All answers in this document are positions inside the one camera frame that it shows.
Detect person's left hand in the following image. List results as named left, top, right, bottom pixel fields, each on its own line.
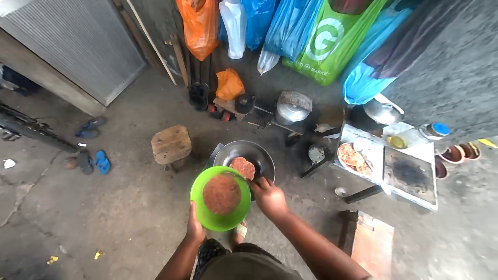
left=186, top=201, right=206, bottom=245

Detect person's right hand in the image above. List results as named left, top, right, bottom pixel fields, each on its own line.
left=247, top=177, right=289, bottom=224

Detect small reddish-brown flatbread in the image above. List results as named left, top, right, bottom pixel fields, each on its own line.
left=230, top=157, right=256, bottom=181

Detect green plastic bowl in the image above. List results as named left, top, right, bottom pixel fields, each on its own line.
left=190, top=166, right=251, bottom=232

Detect person's left forearm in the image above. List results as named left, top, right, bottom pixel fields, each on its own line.
left=155, top=236, right=205, bottom=280

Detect person's right forearm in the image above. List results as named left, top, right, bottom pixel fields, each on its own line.
left=275, top=211, right=373, bottom=280

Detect dark metal pan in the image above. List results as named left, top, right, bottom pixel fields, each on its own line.
left=213, top=140, right=276, bottom=201

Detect large round reddish-brown flatbread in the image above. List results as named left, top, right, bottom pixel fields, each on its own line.
left=202, top=173, right=242, bottom=216

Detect person's legs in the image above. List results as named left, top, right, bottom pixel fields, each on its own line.
left=193, top=219, right=284, bottom=280

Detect small light metal tin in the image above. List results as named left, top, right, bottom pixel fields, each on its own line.
left=308, top=145, right=327, bottom=165

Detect black and red shoes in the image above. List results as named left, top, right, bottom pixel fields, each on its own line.
left=208, top=103, right=236, bottom=123

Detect silver pot with lid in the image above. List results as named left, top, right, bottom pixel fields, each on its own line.
left=275, top=97, right=312, bottom=126

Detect person's body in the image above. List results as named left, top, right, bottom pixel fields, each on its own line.
left=200, top=252, right=304, bottom=280

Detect black round kettle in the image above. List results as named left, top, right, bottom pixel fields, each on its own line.
left=234, top=93, right=256, bottom=115

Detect low wooden bench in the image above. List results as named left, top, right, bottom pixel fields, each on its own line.
left=213, top=97, right=306, bottom=137

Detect folded brown cloth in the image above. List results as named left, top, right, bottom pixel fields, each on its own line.
left=277, top=91, right=313, bottom=112

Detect plate with orange-brown food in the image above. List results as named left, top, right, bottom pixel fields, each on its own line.
left=337, top=142, right=373, bottom=176

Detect blue flip-flop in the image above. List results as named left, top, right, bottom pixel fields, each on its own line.
left=96, top=150, right=111, bottom=176

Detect crumpled orange plastic bag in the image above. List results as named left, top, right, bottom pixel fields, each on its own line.
left=216, top=68, right=246, bottom=101

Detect dark grey sandal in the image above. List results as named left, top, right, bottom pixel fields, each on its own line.
left=77, top=149, right=94, bottom=176

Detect small white plastic bag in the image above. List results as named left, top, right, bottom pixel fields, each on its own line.
left=257, top=47, right=281, bottom=76

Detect white table with dark legs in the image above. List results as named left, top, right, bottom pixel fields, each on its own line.
left=301, top=120, right=439, bottom=212

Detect light wooden box stool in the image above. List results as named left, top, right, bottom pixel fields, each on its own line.
left=338, top=210, right=395, bottom=280

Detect pair of blue-grey sandals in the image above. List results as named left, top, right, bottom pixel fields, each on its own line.
left=75, top=116, right=106, bottom=139

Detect small glass of yellow liquid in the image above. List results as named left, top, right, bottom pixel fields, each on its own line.
left=387, top=135, right=408, bottom=150

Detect light blue plastic bag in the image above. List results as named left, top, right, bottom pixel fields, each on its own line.
left=342, top=2, right=414, bottom=106

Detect dark wooden planks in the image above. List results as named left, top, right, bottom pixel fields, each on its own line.
left=168, top=34, right=213, bottom=89

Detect blackened square griddle tray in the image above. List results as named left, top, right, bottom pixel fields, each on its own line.
left=383, top=145, right=435, bottom=205

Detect translucent blue plastic bag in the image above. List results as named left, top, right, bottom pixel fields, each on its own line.
left=263, top=0, right=323, bottom=63

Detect green bag with white print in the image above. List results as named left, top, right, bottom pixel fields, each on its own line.
left=282, top=0, right=388, bottom=86

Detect long thin wooden stick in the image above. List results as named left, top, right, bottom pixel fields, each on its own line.
left=126, top=0, right=177, bottom=86

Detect bicycle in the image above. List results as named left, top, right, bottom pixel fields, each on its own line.
left=0, top=101, right=78, bottom=154

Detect clear jar with blue lid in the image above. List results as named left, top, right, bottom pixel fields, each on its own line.
left=416, top=122, right=451, bottom=141

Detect corrugated metal door panel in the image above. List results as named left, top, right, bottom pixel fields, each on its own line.
left=0, top=0, right=148, bottom=107

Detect dark purple cloth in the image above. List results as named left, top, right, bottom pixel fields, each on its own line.
left=364, top=0, right=464, bottom=80

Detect dark blue cloth bundle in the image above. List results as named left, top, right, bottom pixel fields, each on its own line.
left=0, top=64, right=41, bottom=96

